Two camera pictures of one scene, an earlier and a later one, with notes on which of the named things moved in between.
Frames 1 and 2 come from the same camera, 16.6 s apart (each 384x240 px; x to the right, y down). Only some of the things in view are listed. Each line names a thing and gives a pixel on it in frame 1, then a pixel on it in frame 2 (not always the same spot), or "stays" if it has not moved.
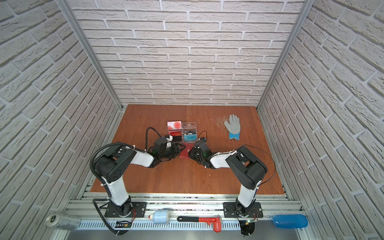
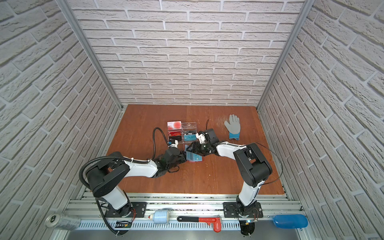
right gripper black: [191, 154] to [195, 149]
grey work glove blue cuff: [233, 127] stays
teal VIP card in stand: [190, 137] stays
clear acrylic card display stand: [183, 132] stays
